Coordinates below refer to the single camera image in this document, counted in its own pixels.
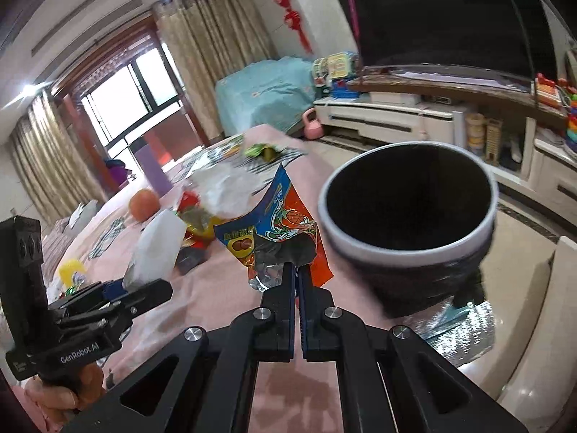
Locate white plastic wrapper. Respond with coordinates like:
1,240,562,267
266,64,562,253
122,209,187,291

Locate yellow snack wrapper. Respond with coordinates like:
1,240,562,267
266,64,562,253
179,206,224,242

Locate red white carton box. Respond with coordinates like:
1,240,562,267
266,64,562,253
177,190,199,213

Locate white plastic bag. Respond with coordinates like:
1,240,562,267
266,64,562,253
182,163,265,220

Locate blue orange snack wrapper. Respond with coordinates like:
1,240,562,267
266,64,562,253
215,166,334,292

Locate white rimmed black trash bin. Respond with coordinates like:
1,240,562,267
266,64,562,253
318,141,499,318

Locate person's left hand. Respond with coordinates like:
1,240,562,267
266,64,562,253
25,364,106,426

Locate yellow pleated toy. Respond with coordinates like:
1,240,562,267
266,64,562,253
58,259,86,289

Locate silver foil mat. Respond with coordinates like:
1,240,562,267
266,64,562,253
395,297,496,368

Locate orange round fruit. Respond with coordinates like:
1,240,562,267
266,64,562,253
128,189,160,223

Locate purple thermos bottle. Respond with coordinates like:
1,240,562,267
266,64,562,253
130,137,172,197

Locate pink blanket table cover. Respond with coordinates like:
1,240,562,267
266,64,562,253
63,125,391,432

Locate beige curtain left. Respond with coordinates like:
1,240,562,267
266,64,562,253
8,90,107,225

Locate beige curtain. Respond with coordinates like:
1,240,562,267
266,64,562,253
8,90,107,225
153,0,278,140

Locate green children's book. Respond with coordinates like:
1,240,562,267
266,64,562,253
169,134,245,184

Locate green snack wrapper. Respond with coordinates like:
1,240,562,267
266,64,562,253
245,143,283,163

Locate pink kettlebell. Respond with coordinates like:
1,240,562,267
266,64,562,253
301,108,324,141

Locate teal covered furniture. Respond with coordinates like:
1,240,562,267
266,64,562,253
215,57,315,136

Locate white tv cabinet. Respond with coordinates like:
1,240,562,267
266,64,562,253
314,96,576,225

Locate beige curtain right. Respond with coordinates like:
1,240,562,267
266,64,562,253
153,0,278,140

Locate colourful toy cash register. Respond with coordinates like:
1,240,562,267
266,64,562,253
312,51,360,99

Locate red hanging knot decoration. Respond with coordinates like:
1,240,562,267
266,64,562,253
273,0,314,55

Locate black curved television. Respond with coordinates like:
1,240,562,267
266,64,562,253
338,0,558,79

